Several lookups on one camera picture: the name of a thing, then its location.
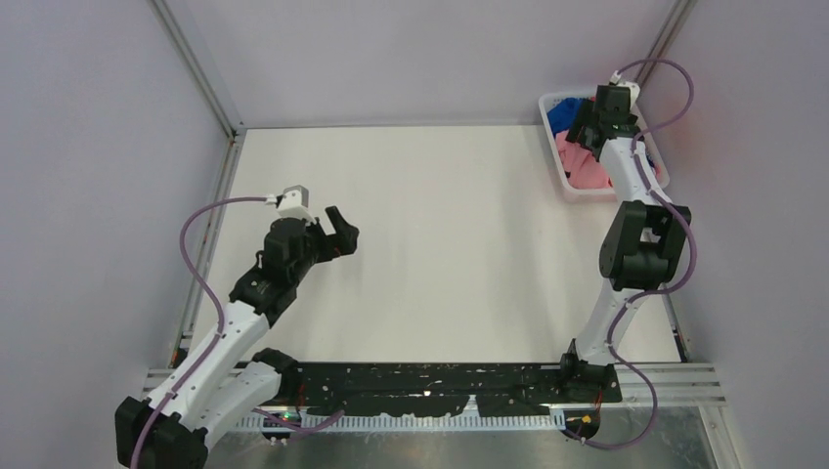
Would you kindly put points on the aluminium frame rail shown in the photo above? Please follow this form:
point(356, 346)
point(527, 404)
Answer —
point(675, 383)

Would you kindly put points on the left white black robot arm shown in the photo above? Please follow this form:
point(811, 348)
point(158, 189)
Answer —
point(179, 422)

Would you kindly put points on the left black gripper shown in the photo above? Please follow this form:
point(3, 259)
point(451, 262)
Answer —
point(343, 241)

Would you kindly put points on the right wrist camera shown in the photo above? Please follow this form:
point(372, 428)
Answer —
point(618, 80)

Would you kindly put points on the white plastic laundry basket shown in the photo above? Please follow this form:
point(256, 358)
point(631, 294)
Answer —
point(545, 103)

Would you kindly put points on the light pink t shirt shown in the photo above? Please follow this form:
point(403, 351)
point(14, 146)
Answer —
point(581, 170)

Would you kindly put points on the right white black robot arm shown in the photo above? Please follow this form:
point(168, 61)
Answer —
point(643, 246)

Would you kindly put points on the blue t shirt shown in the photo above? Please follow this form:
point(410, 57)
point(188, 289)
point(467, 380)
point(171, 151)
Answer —
point(561, 117)

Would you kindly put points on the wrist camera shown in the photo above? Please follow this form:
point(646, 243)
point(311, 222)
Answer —
point(292, 203)
point(618, 80)

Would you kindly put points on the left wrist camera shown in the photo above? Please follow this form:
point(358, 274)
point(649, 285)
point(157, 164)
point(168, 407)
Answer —
point(292, 203)

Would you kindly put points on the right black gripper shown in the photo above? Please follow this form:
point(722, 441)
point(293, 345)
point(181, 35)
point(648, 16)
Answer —
point(584, 116)

